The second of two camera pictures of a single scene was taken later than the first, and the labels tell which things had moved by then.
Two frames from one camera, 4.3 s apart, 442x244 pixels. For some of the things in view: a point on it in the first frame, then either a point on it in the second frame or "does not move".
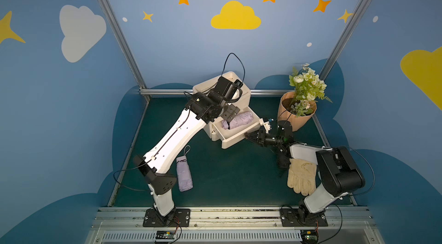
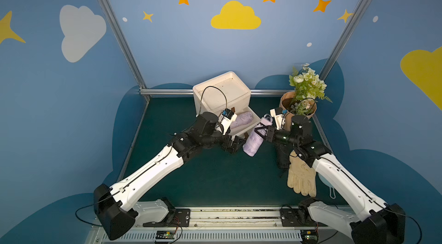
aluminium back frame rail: x=181 y=91 does not move
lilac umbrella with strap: x=184 y=175 -> x=256 y=137
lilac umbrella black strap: x=240 y=119 does not move
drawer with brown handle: x=232 y=133 does not move
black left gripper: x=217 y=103 -> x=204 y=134
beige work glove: x=301 y=176 does not move
